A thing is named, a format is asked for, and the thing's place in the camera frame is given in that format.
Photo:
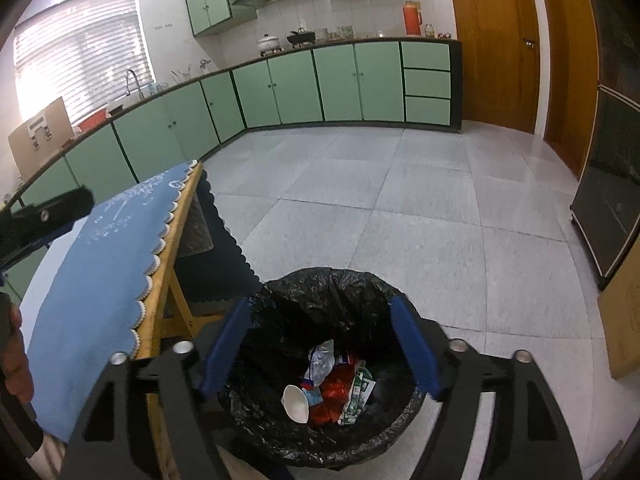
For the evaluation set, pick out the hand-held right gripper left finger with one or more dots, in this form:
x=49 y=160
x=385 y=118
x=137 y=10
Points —
x=227 y=350

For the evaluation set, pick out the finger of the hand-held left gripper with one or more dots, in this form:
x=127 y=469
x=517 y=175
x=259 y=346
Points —
x=45 y=217

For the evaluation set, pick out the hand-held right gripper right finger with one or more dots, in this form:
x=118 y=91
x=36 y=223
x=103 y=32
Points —
x=415 y=350

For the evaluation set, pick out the green white printed carton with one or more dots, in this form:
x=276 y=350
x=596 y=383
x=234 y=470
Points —
x=359 y=392

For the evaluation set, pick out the white paper cup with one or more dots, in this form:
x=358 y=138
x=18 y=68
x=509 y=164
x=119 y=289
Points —
x=295 y=402

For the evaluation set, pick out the clear plastic wrapper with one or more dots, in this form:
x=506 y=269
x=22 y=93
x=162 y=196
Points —
x=320 y=360

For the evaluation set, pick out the red plastic bag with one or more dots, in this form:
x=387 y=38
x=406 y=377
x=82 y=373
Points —
x=332 y=400

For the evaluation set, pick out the trash bin with black bag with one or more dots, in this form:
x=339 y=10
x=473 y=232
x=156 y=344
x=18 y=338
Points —
x=320 y=300

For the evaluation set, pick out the person's left hand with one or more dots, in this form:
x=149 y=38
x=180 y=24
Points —
x=20 y=365

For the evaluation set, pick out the cardboard box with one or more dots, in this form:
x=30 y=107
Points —
x=40 y=135

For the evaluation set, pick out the blue table mat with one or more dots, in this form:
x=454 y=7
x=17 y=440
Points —
x=100 y=285

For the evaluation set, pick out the black foam mat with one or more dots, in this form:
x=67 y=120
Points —
x=220 y=260

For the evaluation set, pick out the red basin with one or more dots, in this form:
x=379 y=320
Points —
x=94 y=119

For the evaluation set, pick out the kitchen faucet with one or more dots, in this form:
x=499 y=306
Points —
x=131 y=82

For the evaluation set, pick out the white window blinds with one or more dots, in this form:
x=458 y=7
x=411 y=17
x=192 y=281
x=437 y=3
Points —
x=80 y=60

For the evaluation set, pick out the light wooden panel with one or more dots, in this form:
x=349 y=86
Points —
x=622 y=325

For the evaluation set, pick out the dark glass-front cabinet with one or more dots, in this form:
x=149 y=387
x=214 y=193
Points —
x=607 y=160

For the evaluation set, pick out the green base cabinet run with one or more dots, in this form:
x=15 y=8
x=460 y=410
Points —
x=300 y=85

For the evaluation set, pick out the white cooking pot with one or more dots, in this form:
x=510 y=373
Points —
x=270 y=43

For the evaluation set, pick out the wooden door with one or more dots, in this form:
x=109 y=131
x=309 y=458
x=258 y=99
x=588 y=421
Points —
x=570 y=70
x=492 y=45

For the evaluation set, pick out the orange thermos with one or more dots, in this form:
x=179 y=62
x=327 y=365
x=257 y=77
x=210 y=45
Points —
x=413 y=19

